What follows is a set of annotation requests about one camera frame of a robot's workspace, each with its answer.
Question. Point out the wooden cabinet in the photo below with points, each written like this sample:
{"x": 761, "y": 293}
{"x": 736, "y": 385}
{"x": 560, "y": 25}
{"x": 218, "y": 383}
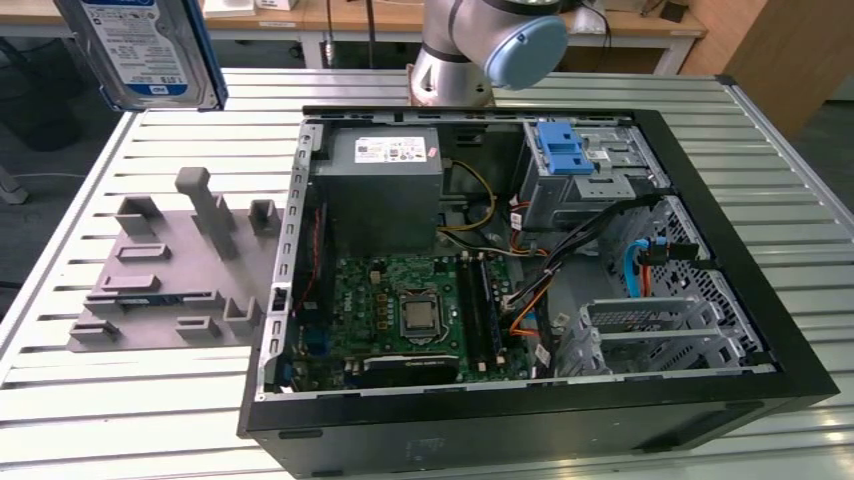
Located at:
{"x": 788, "y": 60}

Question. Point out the metal optical drive cage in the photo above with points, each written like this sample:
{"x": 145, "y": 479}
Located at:
{"x": 581, "y": 200}

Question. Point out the long wooden desk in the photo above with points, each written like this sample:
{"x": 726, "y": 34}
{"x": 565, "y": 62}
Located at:
{"x": 281, "y": 22}

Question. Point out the black PC case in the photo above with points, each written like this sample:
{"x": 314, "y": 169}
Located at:
{"x": 468, "y": 425}

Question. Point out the black office chair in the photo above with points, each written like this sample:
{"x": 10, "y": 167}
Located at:
{"x": 34, "y": 100}

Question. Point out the grey power supply unit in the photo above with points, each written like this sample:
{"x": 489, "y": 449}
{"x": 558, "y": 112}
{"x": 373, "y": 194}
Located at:
{"x": 381, "y": 210}

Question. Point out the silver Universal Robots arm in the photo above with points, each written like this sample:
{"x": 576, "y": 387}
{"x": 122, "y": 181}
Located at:
{"x": 448, "y": 30}

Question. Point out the hard disk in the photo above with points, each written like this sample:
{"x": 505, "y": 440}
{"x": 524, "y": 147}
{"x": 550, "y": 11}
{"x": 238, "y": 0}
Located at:
{"x": 141, "y": 50}

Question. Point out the black RAM slot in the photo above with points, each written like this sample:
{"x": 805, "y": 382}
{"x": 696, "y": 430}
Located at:
{"x": 494, "y": 315}
{"x": 473, "y": 310}

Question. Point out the green motherboard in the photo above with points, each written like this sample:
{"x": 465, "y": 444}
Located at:
{"x": 361, "y": 305}

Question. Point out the CPU socket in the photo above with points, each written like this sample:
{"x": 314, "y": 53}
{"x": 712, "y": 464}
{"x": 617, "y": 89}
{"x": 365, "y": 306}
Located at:
{"x": 423, "y": 292}

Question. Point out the silver CPU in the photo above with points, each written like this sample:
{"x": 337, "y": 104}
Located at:
{"x": 419, "y": 316}

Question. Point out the black graphics card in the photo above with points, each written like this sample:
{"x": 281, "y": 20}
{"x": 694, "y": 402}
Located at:
{"x": 407, "y": 370}

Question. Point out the blue plastic drive latch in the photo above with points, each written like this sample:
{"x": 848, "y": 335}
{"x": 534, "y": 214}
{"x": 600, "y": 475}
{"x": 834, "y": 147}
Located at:
{"x": 557, "y": 145}

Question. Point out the large white box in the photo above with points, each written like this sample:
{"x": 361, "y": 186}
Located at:
{"x": 234, "y": 7}

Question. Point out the RAM stick in rack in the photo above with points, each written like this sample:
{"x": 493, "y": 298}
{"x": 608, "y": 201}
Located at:
{"x": 150, "y": 301}

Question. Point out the small white box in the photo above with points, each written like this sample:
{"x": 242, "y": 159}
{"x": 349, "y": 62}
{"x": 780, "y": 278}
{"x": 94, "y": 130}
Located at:
{"x": 275, "y": 4}

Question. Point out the grey metal stand foot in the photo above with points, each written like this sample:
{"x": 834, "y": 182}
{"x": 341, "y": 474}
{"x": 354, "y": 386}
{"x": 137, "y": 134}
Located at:
{"x": 14, "y": 192}

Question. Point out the grey parts rack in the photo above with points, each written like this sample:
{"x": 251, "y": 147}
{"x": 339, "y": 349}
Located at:
{"x": 174, "y": 280}

